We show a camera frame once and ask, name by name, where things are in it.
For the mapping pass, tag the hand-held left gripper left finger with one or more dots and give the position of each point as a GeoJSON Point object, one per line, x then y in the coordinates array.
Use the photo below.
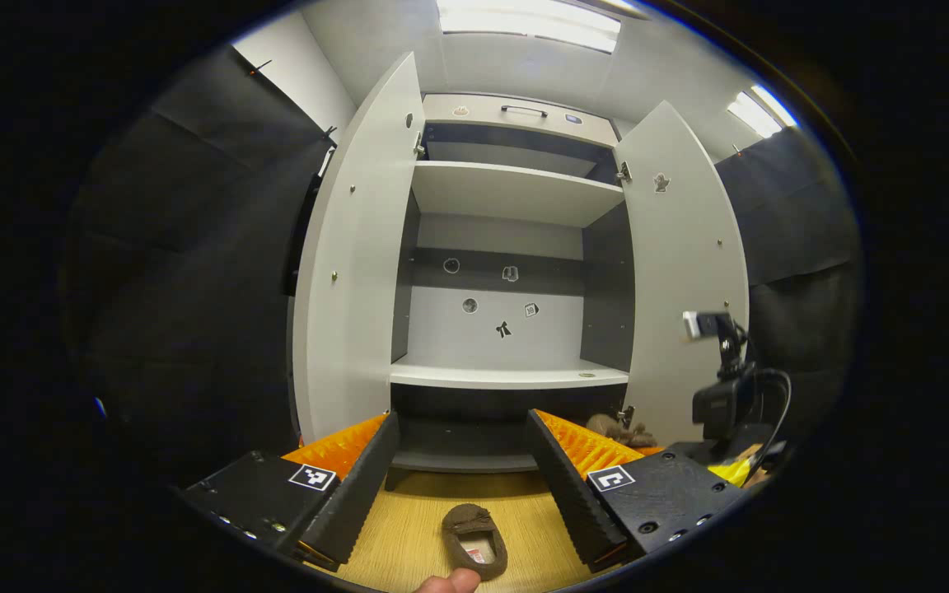
{"type": "Point", "coordinates": [359, 494]}

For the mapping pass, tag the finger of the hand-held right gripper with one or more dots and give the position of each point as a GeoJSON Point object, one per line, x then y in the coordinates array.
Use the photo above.
{"type": "Point", "coordinates": [734, 471]}

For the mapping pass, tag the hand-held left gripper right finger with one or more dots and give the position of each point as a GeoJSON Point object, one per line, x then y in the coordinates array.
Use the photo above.
{"type": "Point", "coordinates": [569, 494]}

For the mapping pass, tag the brown fuzzy shoe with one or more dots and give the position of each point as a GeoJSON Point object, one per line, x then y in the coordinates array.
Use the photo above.
{"type": "Point", "coordinates": [466, 523]}
{"type": "Point", "coordinates": [619, 428]}

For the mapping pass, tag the grey cabinet door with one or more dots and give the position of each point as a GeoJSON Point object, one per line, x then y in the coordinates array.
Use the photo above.
{"type": "Point", "coordinates": [351, 288]}
{"type": "Point", "coordinates": [684, 263]}

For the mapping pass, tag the black backdrop cloth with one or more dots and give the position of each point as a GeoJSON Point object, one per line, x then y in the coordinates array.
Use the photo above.
{"type": "Point", "coordinates": [194, 288]}

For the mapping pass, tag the small ceiling light panel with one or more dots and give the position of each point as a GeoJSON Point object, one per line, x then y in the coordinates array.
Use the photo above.
{"type": "Point", "coordinates": [759, 111]}

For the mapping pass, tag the large ceiling light panel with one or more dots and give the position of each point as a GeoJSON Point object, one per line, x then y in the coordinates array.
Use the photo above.
{"type": "Point", "coordinates": [524, 25]}

